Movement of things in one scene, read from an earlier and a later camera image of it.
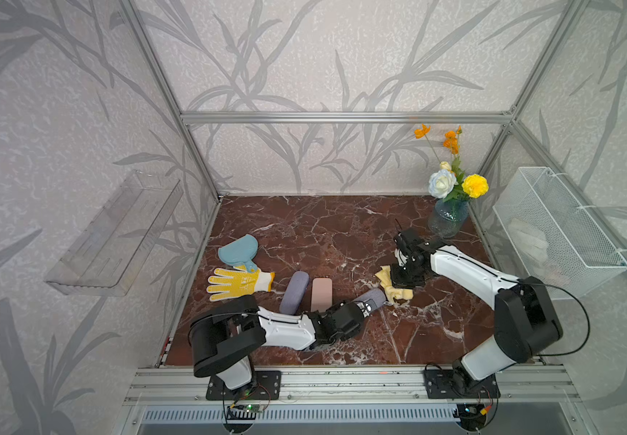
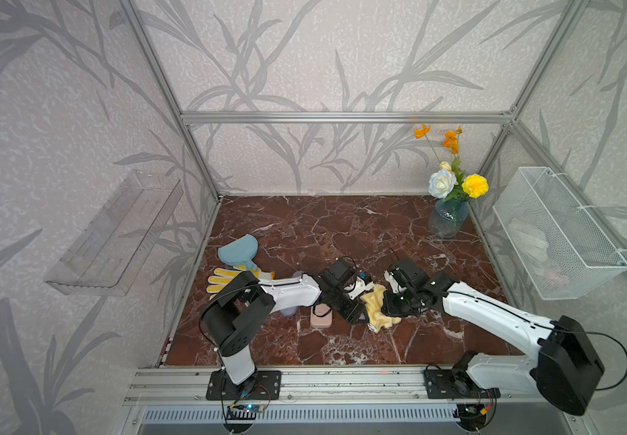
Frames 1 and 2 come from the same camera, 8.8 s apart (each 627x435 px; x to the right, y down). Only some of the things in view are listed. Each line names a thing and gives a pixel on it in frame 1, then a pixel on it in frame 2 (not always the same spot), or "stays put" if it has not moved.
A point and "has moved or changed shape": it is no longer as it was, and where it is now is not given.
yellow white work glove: (226, 285) stays put
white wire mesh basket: (550, 237) stays put
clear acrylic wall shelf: (106, 257) stays put
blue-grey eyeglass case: (374, 297) to (367, 278)
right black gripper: (398, 284) to (388, 308)
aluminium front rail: (349, 386) stays put
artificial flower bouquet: (448, 182) stays put
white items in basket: (531, 239) stays put
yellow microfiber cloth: (384, 276) has moved or changed shape
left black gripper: (352, 333) to (353, 312)
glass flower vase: (448, 218) stays put
